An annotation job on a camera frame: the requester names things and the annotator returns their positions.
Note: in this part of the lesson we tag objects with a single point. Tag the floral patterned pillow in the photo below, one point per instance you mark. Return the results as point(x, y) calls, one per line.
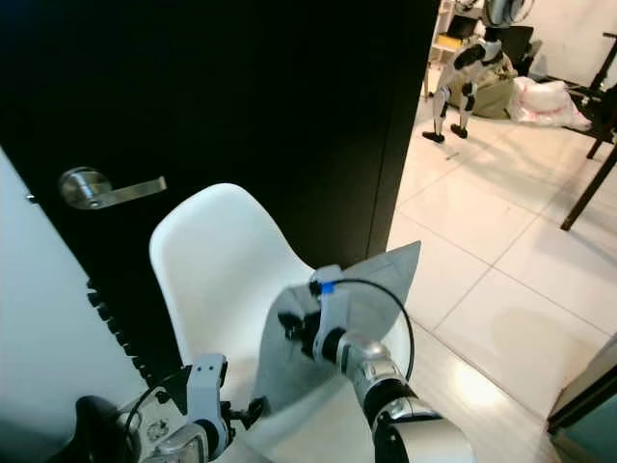
point(386, 275)

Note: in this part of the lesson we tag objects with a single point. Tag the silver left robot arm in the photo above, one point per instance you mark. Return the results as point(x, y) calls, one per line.
point(198, 449)

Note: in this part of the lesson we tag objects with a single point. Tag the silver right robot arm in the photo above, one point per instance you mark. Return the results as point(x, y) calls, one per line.
point(386, 386)

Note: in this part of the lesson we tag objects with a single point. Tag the white plastic shell chair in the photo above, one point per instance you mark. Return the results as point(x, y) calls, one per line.
point(217, 270)

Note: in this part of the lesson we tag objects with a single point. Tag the black left robot leg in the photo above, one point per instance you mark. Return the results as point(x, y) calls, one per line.
point(101, 434)

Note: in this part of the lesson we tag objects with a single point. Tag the black ribbed strip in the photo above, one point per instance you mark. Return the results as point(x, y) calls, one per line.
point(111, 328)

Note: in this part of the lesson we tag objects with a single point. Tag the black door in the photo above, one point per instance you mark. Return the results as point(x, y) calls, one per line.
point(231, 96)

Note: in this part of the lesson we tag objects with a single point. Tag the blue-grey bed base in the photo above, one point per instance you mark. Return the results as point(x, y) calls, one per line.
point(588, 434)

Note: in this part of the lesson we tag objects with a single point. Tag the olive fabric bag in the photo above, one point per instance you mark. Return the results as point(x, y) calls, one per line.
point(496, 96)

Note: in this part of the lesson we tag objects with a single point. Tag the dark slanted table leg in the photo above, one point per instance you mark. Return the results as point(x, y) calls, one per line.
point(588, 193)

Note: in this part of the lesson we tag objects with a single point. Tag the white plastic bag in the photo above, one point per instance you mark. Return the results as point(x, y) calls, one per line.
point(545, 101)

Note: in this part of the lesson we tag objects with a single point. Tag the black metal rack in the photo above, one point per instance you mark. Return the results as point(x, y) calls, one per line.
point(603, 106)

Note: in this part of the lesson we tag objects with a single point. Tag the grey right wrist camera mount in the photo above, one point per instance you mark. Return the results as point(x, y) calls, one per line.
point(333, 304)

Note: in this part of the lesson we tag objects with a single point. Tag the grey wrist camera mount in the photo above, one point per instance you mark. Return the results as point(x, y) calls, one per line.
point(333, 304)
point(209, 386)

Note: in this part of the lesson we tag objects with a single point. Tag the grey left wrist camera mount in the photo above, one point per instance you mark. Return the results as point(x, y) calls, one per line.
point(209, 386)

